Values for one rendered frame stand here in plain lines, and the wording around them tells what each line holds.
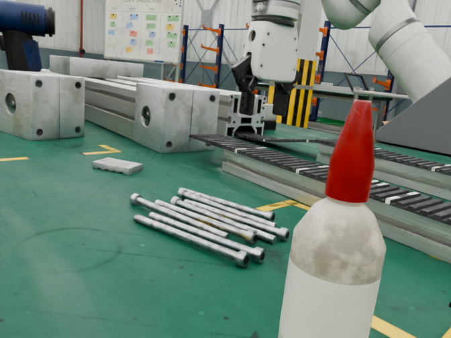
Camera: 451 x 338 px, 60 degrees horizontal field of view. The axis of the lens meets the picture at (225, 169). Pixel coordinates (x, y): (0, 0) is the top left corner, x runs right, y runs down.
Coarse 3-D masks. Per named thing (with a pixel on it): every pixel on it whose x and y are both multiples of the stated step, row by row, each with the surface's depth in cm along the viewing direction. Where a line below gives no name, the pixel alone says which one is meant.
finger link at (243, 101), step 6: (240, 78) 68; (240, 84) 69; (246, 84) 69; (240, 90) 70; (246, 96) 70; (252, 96) 69; (240, 102) 71; (246, 102) 70; (252, 102) 70; (240, 108) 71; (246, 108) 70; (252, 108) 70; (246, 114) 71; (252, 114) 70
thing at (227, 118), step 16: (128, 80) 108; (144, 80) 101; (160, 80) 109; (224, 96) 75; (240, 96) 82; (256, 96) 79; (224, 112) 75; (256, 112) 79; (224, 128) 76; (240, 128) 84; (256, 128) 83
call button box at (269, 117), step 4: (264, 104) 93; (268, 104) 94; (272, 104) 95; (268, 108) 92; (268, 112) 92; (268, 116) 93; (272, 116) 94; (276, 116) 94; (260, 120) 92; (264, 120) 92; (268, 120) 93; (272, 120) 94; (276, 120) 95; (264, 124) 93; (268, 124) 93; (272, 124) 94; (276, 124) 95; (264, 128) 93; (268, 128) 94; (272, 128) 95
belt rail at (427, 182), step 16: (320, 144) 62; (320, 160) 62; (384, 160) 53; (384, 176) 54; (400, 176) 52; (416, 176) 51; (432, 176) 49; (448, 176) 47; (432, 192) 49; (448, 192) 47
